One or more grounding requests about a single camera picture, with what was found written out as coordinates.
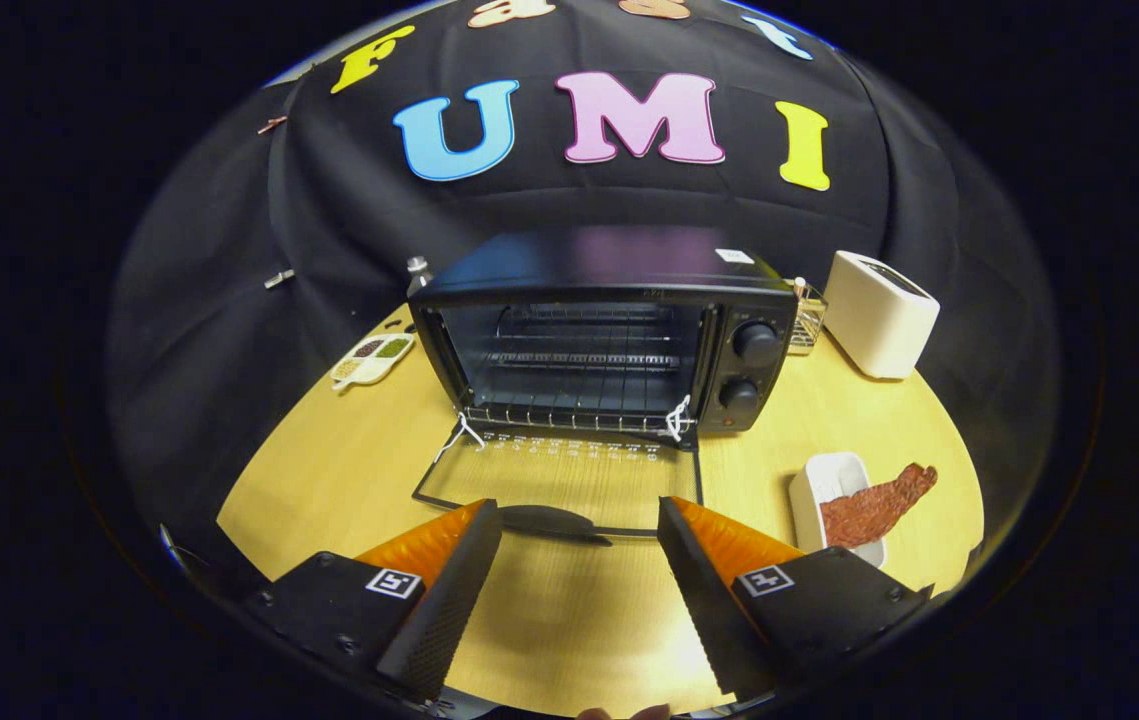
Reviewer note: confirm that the white toaster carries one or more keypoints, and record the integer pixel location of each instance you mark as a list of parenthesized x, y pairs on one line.
[(874, 320)]

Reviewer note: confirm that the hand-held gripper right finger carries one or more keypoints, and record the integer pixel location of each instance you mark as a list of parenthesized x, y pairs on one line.
[(704, 595)]

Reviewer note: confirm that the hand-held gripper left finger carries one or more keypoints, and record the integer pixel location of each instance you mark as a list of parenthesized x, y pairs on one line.
[(449, 605)]

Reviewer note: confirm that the copper cloth clip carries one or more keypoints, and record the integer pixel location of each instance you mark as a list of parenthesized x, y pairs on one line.
[(272, 125)]

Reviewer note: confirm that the dried red meat strip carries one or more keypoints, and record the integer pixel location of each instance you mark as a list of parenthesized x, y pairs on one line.
[(869, 510)]

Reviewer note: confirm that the white rectangular dish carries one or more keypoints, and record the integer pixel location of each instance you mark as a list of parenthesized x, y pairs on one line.
[(829, 475)]

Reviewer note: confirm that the black toaster oven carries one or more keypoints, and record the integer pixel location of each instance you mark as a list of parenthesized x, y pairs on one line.
[(609, 260)]

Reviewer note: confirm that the divided white spice dish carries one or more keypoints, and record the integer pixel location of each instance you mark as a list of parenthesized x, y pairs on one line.
[(369, 360)]

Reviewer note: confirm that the small clear bottle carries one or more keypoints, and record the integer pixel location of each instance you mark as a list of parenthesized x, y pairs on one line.
[(417, 272)]

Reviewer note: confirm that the black backdrop cloth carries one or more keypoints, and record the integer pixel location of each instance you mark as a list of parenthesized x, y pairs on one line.
[(229, 300)]

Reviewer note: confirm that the silver cloth clip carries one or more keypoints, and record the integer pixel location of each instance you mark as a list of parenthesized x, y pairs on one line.
[(279, 278)]

